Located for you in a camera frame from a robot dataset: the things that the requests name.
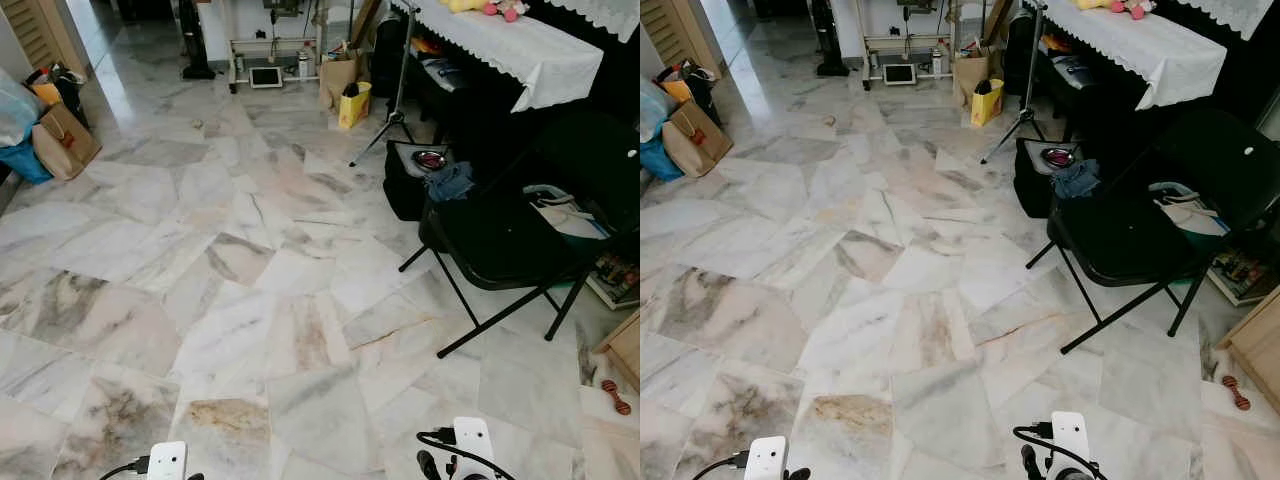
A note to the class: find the black piano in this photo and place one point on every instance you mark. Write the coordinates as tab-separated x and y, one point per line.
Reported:
1110	120
480	120

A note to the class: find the blue bag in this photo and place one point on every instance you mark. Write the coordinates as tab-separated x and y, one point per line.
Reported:
660	160
25	162

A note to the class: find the white flat tablet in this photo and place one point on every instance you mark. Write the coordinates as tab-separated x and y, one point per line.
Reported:
266	78
899	74

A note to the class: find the plain brown paper bag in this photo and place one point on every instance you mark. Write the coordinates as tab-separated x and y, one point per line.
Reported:
968	72
338	75

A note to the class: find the black folding chair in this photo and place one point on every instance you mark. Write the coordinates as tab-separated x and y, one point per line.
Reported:
1120	235
500	240

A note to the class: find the white lace tablecloth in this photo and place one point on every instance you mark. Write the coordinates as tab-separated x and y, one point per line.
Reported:
520	50
1140	45

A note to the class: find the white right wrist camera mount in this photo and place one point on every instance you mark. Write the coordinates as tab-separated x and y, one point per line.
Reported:
1068	440
472	445

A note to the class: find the white metal rack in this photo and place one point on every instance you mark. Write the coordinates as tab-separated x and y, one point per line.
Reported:
905	41
275	44

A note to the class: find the yellow plush toy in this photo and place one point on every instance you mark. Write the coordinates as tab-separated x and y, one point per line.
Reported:
465	5
1095	4

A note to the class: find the white teal tote bag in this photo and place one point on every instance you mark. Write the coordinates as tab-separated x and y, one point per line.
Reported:
1190	210
570	215

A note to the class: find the wooden louvre door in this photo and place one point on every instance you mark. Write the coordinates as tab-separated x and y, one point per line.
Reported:
680	30
30	30

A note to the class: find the yellow shopping bag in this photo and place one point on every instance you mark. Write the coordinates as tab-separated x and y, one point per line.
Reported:
987	105
355	110

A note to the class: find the black bag with orange item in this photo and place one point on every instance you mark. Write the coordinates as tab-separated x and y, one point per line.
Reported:
705	92
70	95

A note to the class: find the light wooden furniture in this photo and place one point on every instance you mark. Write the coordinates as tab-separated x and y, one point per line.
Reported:
625	350
1255	350

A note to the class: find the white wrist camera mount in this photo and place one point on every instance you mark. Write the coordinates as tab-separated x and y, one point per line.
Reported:
472	445
167	460
1068	440
765	458

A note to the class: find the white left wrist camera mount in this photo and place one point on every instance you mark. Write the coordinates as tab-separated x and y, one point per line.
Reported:
765	458
167	460

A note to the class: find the black tripod stand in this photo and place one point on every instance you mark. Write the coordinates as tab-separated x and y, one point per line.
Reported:
402	60
1030	60

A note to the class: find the tan bag with red tag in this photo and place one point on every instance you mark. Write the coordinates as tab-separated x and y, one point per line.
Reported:
695	140
65	145

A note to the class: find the blue denim cloth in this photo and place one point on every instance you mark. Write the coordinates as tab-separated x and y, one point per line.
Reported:
1077	180
450	183

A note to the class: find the pink plush toy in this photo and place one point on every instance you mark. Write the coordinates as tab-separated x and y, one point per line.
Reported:
1135	8
508	10

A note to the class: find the white bottle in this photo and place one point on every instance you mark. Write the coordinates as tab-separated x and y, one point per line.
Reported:
305	66
936	62

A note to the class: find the colourful magazine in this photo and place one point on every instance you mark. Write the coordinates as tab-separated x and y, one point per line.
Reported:
1240	272
615	278

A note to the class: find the white lace cloth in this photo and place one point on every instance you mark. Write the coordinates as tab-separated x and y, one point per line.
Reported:
600	15
1230	15

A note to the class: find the black standing fan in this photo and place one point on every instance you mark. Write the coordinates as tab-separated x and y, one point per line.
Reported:
195	50
828	50

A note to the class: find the red-brown dumbbell toy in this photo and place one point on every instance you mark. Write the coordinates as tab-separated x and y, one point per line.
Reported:
616	397
1237	393

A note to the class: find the black soft case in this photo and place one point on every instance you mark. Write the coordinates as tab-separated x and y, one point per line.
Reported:
405	190
1035	185

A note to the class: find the red metal bowl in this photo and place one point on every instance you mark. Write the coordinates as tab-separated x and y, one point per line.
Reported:
430	160
1058	157

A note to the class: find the clear plastic bag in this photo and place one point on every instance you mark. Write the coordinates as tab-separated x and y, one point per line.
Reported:
15	110
652	110

